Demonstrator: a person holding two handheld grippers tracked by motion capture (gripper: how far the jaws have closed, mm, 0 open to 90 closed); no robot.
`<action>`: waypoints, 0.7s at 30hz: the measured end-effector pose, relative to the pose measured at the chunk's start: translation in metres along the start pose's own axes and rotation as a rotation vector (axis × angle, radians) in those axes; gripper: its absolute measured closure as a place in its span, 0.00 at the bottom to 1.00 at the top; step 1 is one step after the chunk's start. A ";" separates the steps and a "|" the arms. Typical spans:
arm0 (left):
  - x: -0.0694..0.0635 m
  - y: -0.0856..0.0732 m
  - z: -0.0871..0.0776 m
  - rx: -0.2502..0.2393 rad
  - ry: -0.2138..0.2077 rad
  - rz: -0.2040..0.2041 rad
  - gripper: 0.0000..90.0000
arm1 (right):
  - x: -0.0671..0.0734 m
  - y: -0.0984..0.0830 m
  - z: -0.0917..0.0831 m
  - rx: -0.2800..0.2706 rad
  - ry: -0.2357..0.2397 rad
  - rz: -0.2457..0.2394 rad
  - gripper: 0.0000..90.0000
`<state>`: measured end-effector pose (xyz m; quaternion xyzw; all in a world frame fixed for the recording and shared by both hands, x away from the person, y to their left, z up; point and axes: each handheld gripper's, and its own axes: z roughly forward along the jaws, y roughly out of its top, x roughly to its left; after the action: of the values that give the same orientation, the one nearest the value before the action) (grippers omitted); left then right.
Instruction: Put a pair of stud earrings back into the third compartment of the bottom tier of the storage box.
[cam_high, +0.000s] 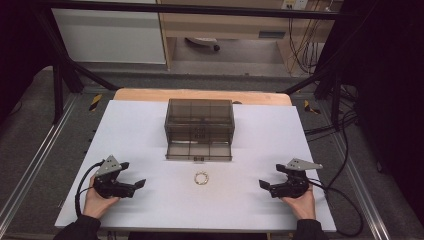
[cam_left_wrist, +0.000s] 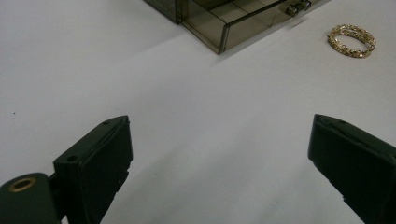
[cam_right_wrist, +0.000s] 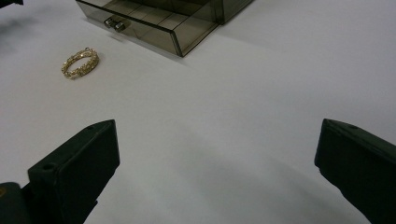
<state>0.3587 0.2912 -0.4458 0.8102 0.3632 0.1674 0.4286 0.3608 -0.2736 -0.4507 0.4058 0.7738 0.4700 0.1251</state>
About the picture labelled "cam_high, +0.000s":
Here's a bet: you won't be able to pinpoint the transparent brown storage box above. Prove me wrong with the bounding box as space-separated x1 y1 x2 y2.
163 98 236 148

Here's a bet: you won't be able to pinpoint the office chair base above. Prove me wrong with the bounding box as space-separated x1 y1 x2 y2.
184 36 222 53

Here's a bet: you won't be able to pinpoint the aluminium rail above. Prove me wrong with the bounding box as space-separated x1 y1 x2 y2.
0 94 80 228
319 99 392 240

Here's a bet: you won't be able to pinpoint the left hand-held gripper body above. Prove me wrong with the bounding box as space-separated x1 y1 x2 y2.
92 154 137 200

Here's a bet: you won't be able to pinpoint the person's left hand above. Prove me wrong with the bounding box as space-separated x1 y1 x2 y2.
82 174 121 220

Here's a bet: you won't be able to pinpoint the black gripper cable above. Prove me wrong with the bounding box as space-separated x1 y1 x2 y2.
74 159 106 220
308 178 365 238

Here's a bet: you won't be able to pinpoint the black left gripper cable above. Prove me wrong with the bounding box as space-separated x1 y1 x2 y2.
74 159 106 220

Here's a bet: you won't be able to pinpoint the wall power socket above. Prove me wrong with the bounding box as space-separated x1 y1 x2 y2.
281 0 310 11

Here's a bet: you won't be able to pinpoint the yellow black tape marker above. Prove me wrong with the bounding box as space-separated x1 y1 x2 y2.
303 99 322 116
88 93 103 113

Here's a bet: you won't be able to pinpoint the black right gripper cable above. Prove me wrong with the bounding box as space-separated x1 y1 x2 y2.
308 178 365 238

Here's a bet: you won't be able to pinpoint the black curtain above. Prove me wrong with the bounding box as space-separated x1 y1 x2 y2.
0 0 56 119
333 0 424 219

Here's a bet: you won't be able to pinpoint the person's right hand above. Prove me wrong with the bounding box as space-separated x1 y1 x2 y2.
281 184 317 221

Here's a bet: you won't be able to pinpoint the black metal frame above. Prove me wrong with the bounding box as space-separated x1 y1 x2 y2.
33 0 359 132

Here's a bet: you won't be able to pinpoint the wooden table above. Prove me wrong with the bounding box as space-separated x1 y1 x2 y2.
113 87 294 107

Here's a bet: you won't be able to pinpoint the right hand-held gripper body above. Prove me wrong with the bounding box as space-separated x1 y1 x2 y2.
269 158 324 199

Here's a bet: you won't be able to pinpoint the white table board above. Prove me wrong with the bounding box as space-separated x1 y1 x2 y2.
54 99 338 234

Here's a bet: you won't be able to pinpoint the hanging cable bundle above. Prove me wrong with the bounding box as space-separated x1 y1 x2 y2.
287 16 322 76

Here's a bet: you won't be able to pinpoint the white cabinet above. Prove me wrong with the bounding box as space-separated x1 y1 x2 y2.
51 7 167 65

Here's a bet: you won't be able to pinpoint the black floor cables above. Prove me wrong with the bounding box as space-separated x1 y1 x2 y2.
304 111 360 138

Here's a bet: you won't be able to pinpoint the transparent brown drawer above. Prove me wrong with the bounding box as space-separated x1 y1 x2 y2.
165 141 234 164

